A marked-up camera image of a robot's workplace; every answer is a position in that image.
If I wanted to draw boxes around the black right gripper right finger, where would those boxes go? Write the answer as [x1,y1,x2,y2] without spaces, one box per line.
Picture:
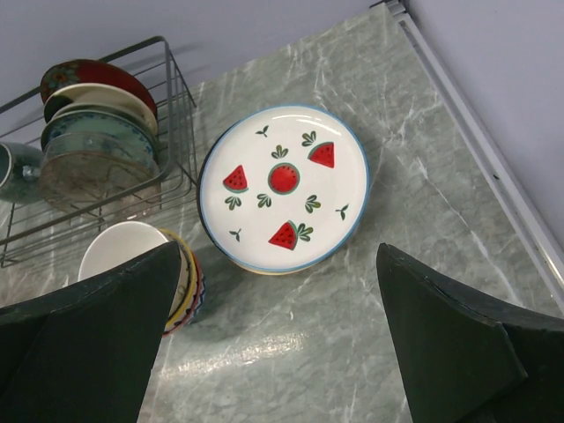
[376,244,563,422]

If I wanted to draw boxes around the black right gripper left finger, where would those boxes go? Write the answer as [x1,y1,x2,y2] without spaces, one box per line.
[1,242,181,422]

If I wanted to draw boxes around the red rimmed cream plate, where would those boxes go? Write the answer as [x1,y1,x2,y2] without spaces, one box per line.
[196,127,231,256]

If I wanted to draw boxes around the white watermelon pattern plate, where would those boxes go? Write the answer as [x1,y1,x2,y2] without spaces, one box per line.
[202,105,369,275]

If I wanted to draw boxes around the stacked patterned ceramic bowls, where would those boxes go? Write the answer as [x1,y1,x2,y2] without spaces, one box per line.
[78,221,206,336]

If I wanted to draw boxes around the beige crackle plate in rack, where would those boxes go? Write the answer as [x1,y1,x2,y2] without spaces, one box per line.
[39,152,161,218]

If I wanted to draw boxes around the grey ceramic mug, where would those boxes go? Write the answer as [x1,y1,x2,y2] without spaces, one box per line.
[1,142,43,204]

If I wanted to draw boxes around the cream plate in rack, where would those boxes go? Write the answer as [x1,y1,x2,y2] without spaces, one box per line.
[43,83,159,135]

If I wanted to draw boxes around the red floral plate in rack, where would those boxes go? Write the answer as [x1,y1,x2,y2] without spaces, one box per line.
[40,59,157,115]

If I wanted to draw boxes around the metal wire dish rack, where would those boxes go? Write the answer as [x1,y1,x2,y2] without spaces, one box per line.
[1,36,198,268]

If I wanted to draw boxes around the aluminium table edge rail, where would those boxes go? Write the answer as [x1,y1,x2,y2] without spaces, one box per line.
[384,1,563,308]

